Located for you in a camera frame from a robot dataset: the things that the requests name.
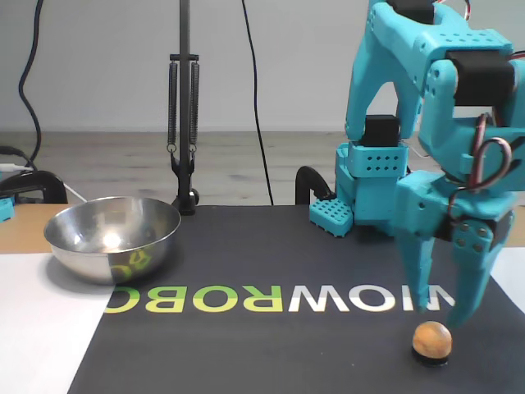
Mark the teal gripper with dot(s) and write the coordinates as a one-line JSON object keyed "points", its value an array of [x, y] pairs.
{"points": [[426, 205]]}

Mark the orange wooden ball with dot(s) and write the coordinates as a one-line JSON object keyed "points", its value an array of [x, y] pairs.
{"points": [[432, 338]]}

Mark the teal leader arm base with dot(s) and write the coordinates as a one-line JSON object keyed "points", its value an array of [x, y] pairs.
{"points": [[6, 209]]}

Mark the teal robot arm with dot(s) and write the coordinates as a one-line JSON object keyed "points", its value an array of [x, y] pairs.
{"points": [[373, 164]]}

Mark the metal bowl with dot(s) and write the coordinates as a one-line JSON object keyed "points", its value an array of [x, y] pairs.
{"points": [[110, 242]]}

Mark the white paper sheet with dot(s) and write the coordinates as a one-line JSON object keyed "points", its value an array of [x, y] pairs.
{"points": [[510, 275], [41, 328]]}

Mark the black table clamp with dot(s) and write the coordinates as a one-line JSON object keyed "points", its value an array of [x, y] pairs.
{"points": [[305, 180]]}

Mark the black WOWROBO mat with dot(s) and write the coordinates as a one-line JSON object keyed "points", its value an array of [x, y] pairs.
{"points": [[246, 349]]}

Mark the large black clamp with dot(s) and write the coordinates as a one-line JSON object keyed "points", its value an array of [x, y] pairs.
{"points": [[37, 180]]}

